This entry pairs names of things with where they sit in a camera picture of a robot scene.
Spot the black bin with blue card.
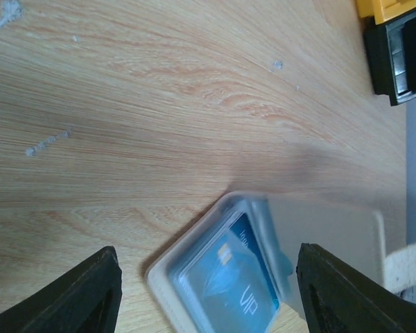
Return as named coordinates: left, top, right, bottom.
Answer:
left=363, top=9, right=416, bottom=106

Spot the yellow bin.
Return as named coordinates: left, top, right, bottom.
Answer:
left=356, top=0, right=416, bottom=25

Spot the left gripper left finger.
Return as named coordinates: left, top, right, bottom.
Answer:
left=0, top=246, right=122, bottom=332

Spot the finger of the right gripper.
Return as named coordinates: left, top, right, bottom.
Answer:
left=384, top=243, right=416, bottom=293

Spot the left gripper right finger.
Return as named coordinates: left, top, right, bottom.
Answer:
left=296, top=243, right=416, bottom=332

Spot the blue VIP credit card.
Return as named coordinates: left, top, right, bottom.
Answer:
left=168, top=212, right=280, bottom=332

